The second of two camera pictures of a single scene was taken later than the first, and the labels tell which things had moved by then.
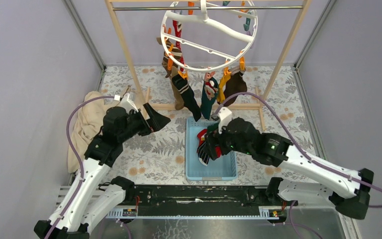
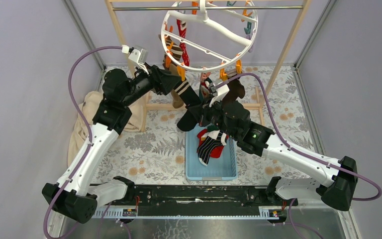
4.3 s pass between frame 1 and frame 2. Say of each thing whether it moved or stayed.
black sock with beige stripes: moved
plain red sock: stayed
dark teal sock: moved
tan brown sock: stayed
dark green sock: stayed
